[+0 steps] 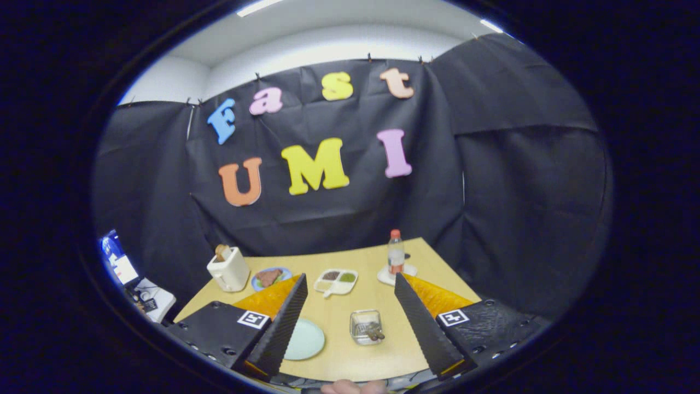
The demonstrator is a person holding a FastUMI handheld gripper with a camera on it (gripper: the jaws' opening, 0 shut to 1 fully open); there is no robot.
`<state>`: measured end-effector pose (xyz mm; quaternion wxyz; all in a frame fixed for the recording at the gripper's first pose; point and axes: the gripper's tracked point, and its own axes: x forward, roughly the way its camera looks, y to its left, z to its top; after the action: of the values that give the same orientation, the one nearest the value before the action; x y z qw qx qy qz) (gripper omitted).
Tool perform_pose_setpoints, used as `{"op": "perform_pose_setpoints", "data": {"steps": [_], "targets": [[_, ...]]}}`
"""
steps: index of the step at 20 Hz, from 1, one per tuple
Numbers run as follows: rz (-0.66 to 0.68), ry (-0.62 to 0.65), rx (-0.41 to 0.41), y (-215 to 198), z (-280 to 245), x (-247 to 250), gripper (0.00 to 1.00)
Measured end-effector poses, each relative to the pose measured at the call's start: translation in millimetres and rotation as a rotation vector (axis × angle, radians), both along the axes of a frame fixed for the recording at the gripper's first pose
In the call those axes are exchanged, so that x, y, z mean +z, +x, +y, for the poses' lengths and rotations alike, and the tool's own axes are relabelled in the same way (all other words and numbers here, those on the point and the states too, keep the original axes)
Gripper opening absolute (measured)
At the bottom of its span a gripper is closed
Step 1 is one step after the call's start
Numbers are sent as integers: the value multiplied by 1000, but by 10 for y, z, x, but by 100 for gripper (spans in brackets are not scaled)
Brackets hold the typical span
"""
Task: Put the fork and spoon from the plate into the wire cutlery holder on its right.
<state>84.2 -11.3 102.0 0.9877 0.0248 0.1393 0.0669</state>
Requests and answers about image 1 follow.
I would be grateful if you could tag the blue plate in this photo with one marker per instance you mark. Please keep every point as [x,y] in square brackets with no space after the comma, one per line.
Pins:
[287,272]

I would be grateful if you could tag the black backdrop cloth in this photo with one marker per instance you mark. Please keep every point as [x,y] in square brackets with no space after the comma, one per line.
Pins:
[339,219]

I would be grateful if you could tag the pale green plate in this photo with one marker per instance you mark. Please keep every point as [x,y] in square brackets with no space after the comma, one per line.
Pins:
[306,339]

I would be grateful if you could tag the white toaster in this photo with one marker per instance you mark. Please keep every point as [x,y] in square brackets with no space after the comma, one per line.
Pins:
[229,271]

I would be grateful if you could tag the small ceiling light panel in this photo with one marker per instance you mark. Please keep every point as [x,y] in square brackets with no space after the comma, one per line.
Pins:
[491,25]

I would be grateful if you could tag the black keyboard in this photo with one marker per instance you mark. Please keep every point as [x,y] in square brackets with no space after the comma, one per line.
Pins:
[151,305]

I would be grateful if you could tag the brown steak with vegetables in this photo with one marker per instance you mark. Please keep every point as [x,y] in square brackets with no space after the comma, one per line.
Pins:
[268,277]

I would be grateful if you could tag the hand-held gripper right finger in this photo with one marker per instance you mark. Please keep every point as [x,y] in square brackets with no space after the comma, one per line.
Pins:
[424,328]

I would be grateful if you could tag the large ceiling light panel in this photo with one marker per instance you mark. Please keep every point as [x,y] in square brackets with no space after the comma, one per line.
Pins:
[257,6]

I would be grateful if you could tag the white divided tray with beans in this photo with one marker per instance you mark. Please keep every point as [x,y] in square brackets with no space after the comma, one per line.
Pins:
[328,288]

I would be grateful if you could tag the clear bottle with red cap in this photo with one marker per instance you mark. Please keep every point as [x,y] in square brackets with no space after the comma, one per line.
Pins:
[396,257]

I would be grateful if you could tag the white square coaster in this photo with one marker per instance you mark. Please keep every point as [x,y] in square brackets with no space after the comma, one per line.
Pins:
[385,278]

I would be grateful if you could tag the white side desk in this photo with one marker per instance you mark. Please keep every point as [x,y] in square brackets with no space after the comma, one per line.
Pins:
[164,303]

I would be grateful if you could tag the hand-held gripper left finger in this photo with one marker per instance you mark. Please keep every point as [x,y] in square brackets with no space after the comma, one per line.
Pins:
[281,334]

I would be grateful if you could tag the toasted bread slice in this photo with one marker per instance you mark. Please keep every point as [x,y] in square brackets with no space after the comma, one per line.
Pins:
[221,252]

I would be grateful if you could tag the computer monitor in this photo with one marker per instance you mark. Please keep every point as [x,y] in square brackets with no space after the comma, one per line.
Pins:
[123,268]

